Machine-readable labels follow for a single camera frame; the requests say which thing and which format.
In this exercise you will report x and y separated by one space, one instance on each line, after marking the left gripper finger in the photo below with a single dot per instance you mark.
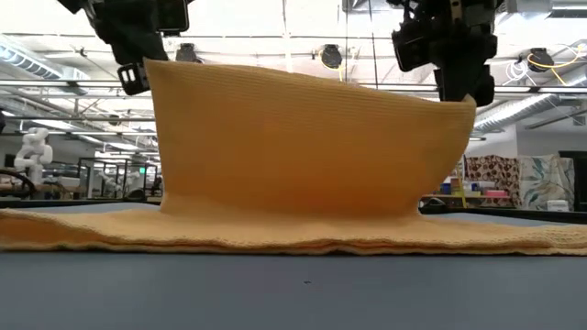
133 79

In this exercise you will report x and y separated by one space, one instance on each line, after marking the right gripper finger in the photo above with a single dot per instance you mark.
456 84
486 87

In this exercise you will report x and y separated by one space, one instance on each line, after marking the yellow waffle weave towel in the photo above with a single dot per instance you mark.
298 146

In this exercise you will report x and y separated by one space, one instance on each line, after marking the long ceiling light strip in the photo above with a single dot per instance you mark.
59 84

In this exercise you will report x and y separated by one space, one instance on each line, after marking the brown circle patterned fabric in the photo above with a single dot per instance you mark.
493 176

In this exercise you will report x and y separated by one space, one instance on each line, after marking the clear storage box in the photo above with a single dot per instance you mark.
472 189

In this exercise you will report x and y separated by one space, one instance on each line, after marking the pink box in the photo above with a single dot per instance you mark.
496 193

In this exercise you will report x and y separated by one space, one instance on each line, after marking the floral patterned fabric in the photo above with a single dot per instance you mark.
546 183

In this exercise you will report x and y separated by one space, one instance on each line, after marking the white humanoid robot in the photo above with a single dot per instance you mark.
34 151

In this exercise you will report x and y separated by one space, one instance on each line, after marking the black cabinet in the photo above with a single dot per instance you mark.
580 179

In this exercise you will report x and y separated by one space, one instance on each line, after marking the white plastic container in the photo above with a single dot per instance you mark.
558 205

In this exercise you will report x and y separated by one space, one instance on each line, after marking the silver air duct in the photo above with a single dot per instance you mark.
27 62
518 110

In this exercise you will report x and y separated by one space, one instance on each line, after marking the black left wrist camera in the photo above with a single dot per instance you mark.
173 16

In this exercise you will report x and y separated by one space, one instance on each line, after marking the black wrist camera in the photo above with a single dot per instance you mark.
173 16
411 46

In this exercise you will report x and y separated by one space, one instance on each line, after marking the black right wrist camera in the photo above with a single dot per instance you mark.
411 46

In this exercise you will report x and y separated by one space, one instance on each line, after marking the black cage frame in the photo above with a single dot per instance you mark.
79 176

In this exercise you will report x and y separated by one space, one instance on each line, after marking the black table frame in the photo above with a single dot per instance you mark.
46 202

